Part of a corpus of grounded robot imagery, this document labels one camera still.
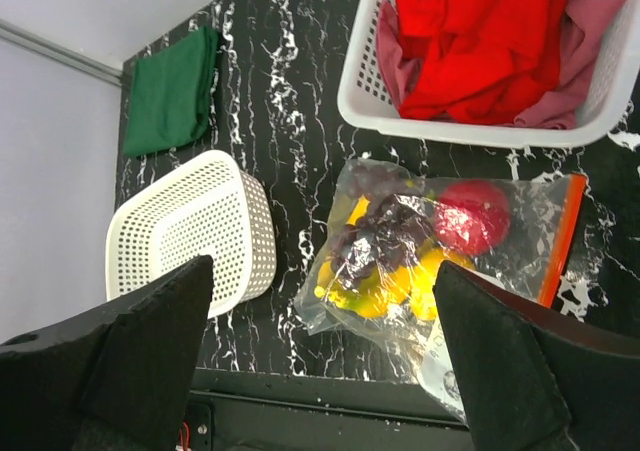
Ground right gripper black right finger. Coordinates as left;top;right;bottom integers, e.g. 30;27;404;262
434;261;639;450

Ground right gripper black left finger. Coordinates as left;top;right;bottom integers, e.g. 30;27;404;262
1;256;214;450

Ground yellow fake banana bunch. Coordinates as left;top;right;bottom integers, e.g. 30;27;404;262
314;248;475;321

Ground red fake apple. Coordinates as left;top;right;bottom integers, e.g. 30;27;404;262
433;180;511;256

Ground purple fake grapes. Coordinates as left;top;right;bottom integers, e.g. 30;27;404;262
327;163;436;290

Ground clear zip top bag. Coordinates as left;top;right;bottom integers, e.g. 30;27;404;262
294;158;587;418

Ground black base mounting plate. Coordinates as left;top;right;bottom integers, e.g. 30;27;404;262
189;369;473;450

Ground small white perforated basket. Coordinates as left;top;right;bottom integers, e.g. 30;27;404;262
105;150;277;318

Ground folded green cloth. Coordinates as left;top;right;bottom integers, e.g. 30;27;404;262
123;26;218;157

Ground large white laundry basket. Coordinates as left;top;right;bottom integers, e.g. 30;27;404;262
337;0;639;149

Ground red cloth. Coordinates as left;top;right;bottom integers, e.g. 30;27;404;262
395;0;566;125

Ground pink cloth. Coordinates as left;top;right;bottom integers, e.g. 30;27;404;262
376;0;626;129

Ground aluminium corner frame post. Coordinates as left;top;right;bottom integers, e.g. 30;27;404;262
1;20;123;87

